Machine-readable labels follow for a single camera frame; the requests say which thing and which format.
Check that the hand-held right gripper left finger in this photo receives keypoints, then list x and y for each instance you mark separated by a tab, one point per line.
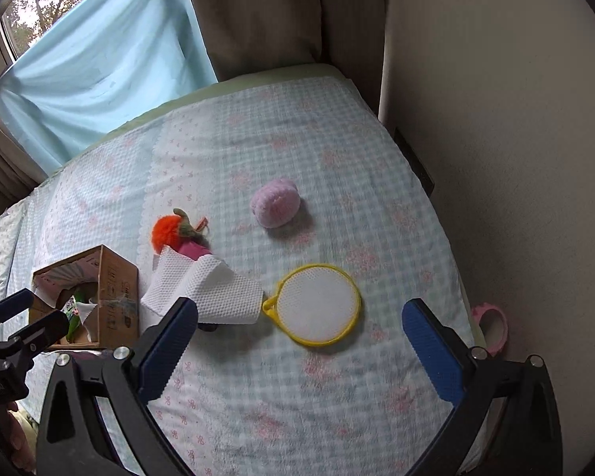
168	347

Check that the beige pleated curtain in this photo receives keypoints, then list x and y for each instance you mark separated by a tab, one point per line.
5	158

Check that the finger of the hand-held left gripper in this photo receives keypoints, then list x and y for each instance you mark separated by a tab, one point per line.
11	302
42	331

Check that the white paper towel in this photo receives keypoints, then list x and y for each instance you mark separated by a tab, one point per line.
213	290

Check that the person's left hand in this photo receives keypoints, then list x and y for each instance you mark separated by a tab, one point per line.
20	436

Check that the brown cardboard box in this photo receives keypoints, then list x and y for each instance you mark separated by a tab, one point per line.
114	302

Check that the orange fluffy plush toy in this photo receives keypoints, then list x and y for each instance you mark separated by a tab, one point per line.
171	230

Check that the pink soft item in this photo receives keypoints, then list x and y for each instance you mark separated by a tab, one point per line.
194	249

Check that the green packet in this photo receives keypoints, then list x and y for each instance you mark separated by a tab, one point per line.
73	318

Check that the light blue curtain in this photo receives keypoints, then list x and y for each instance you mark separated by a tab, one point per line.
109	64

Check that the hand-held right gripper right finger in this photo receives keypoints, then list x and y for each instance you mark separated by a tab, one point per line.
432	352

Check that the green mattress sheet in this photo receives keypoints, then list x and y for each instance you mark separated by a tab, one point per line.
277	73

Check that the checked floral bedspread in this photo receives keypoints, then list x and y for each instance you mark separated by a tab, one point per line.
287	148

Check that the yellow rimmed round mesh scrubber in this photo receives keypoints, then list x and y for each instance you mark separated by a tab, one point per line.
320	305

